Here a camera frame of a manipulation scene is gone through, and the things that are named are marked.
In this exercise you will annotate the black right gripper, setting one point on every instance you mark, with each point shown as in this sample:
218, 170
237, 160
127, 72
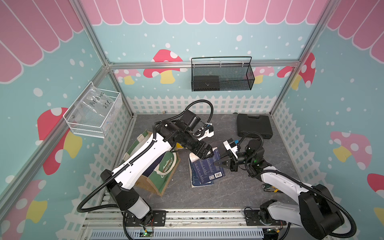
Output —
232, 163

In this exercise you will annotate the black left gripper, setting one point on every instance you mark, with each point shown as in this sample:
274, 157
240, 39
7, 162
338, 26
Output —
202, 154

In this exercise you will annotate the dark blue text-back book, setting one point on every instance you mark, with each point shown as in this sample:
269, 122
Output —
220, 173

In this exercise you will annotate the yellow book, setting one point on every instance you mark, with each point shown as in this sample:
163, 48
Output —
179, 147

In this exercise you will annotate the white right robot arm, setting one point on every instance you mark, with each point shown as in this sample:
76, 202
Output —
315, 209

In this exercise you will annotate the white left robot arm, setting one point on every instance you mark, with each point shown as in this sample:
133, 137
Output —
121, 180

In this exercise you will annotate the clear plastic bag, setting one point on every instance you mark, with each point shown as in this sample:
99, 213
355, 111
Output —
92, 109

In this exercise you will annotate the black plastic tool case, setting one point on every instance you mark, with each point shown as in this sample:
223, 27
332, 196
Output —
260, 124

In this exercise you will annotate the black box in basket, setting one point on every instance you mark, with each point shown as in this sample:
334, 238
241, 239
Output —
205, 83

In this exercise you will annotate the green circuit board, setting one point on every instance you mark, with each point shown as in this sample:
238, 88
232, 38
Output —
146, 234

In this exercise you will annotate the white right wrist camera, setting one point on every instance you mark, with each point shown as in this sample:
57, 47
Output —
230, 145

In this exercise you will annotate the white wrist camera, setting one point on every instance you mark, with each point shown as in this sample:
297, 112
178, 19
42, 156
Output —
209, 132
230, 145

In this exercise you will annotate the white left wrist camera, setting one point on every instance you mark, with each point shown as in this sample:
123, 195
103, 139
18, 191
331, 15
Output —
209, 132

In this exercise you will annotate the yellow handled pliers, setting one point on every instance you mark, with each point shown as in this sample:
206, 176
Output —
270, 189

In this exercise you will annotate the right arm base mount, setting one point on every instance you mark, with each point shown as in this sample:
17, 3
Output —
261, 216

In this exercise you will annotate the black wire mesh basket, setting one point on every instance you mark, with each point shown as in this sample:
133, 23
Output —
235, 73

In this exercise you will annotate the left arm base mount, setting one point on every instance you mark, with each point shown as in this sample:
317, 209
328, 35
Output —
153, 218

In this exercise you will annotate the white wire basket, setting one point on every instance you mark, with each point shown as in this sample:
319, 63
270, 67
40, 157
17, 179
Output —
97, 132

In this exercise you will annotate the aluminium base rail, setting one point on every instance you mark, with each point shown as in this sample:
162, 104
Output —
188, 224

